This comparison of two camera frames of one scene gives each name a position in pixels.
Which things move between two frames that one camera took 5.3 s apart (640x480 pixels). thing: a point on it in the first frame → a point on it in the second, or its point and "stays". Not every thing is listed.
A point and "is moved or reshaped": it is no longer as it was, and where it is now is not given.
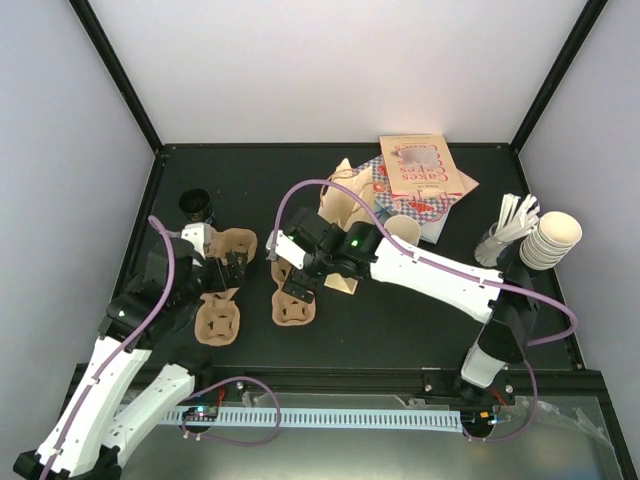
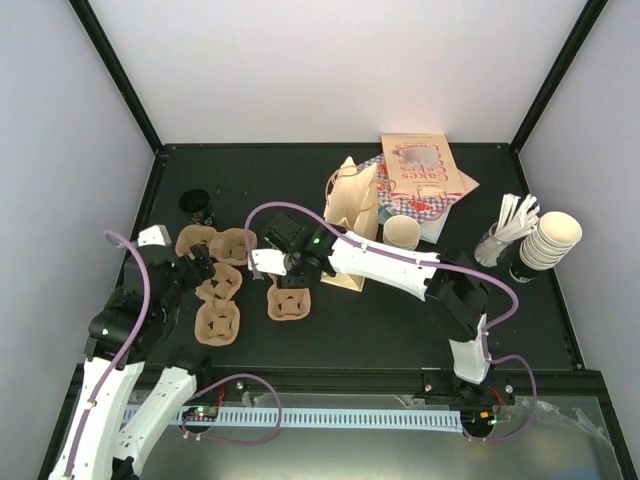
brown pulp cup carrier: [289, 309] is moved or reshaped
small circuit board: [201, 414] stays
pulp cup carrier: [217, 320] stays
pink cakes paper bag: [421, 164] stays
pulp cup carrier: [219, 243] stays
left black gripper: [222, 282] → [194, 276]
